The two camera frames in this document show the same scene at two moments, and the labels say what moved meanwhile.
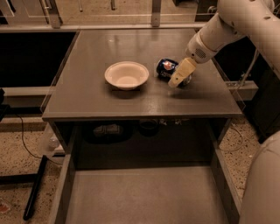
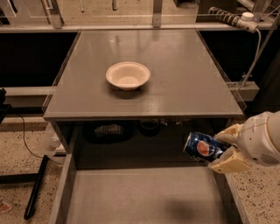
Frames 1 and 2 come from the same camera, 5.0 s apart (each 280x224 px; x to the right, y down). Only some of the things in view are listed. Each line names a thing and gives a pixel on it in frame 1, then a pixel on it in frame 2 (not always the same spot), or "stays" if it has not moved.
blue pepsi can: [164, 68] to [203, 147]
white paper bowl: [126, 75] stays
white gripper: [197, 51] to [254, 140]
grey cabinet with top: [96, 122] stays
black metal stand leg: [35, 178] stays
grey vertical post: [156, 13] stays
